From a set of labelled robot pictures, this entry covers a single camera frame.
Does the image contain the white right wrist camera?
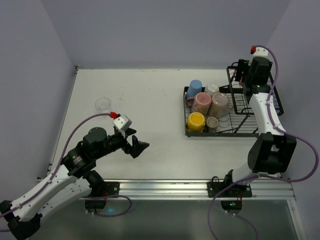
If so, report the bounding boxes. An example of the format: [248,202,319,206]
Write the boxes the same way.
[250,45,269,57]

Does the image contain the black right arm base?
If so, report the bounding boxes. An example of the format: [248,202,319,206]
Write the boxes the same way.
[207,174,253,214]

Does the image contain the white ceramic cup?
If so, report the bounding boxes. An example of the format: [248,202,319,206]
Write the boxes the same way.
[204,83,220,97]

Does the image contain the salmon polka dot mug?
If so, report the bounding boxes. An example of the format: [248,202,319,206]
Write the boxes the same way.
[233,68,248,88]

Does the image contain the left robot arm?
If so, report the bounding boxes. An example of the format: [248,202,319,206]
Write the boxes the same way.
[0,127,150,240]

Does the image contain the pink smiley face mug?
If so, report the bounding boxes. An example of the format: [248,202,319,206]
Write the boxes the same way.
[186,92,212,116]

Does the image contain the aluminium mounting rail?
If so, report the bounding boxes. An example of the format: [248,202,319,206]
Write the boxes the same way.
[31,177,293,201]

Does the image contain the yellow ceramic mug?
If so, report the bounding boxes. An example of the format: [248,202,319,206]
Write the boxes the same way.
[186,112,206,133]

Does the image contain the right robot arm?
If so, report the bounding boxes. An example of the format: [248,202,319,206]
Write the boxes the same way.
[223,56,297,186]

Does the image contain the light blue plastic cup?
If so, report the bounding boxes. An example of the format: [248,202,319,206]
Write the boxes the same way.
[185,79,202,99]

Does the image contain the small speckled glass cup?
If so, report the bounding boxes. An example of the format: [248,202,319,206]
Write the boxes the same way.
[205,116,219,133]

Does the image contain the clear faceted glass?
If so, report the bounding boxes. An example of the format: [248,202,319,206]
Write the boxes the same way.
[95,97,112,113]

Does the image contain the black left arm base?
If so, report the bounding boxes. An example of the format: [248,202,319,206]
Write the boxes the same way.
[84,181,120,213]

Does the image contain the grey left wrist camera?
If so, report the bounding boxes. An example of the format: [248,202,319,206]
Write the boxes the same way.
[109,111,132,132]

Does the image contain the black two-tier dish rack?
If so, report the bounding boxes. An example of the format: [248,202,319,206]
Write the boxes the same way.
[182,62,284,138]

